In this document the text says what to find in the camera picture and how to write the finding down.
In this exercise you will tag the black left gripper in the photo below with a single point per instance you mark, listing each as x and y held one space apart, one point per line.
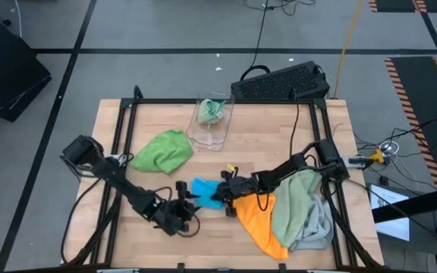
173 216

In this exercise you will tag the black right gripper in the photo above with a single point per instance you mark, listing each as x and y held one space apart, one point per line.
241 186

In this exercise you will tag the blue microfiber towel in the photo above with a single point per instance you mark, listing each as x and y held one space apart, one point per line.
205 191

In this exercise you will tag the bright green microfiber towel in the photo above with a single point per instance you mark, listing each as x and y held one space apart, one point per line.
163 153

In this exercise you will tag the clear plastic bin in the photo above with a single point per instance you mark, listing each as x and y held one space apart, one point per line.
209 136

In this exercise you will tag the sage green microfiber towel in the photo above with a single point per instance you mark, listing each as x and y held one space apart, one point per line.
294 204
209 112

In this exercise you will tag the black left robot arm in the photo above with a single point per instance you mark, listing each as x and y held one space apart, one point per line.
116 178

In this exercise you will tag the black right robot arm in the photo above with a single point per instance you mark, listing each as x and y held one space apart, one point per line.
298 167

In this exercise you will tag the orange microfiber towel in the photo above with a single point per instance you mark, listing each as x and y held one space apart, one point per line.
260 223

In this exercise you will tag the grey microfiber towel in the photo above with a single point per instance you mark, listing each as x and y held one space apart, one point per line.
317 227

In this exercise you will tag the yellow tag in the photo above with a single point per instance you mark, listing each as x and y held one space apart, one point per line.
232 167

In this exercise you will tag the yellow plug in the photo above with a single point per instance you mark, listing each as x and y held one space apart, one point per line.
378 155

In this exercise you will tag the white printed sheet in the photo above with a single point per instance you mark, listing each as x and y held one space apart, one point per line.
389 212

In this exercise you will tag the black beam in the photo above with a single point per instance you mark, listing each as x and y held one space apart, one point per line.
412 206

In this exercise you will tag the black hazard-striped floor mat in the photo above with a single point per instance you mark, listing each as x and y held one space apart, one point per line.
393 4
419 95

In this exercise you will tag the large black case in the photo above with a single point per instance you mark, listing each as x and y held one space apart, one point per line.
6 72

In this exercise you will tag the black aluminium table frame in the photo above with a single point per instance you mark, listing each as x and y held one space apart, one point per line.
158 101

